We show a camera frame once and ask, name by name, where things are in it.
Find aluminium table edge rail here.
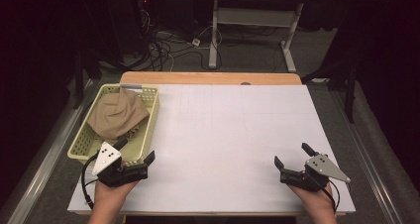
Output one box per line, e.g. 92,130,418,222
6,79,95,224

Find tan shorts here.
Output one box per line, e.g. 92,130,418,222
86,86,151,141

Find person's left hand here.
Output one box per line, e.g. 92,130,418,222
93,180,139,215

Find yellow perforated plastic basket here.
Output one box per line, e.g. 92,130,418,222
66,83,161,168

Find tangle of floor cables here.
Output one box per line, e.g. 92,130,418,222
137,5,222,73

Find white-framed desk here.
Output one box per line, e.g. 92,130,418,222
197,0,349,73

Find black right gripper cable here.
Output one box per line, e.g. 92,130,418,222
325,179,341,213

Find person's right hand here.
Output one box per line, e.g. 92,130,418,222
287,183,336,215

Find black metal stand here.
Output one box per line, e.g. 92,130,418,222
72,49,103,109
300,52,360,124

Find white table cover sheet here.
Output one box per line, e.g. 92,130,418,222
67,83,357,215

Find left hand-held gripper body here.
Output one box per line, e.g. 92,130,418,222
91,141,149,188

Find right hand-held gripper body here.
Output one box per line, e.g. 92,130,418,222
278,153,352,192

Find aluminium floor rail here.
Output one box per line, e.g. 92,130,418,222
330,91,404,224

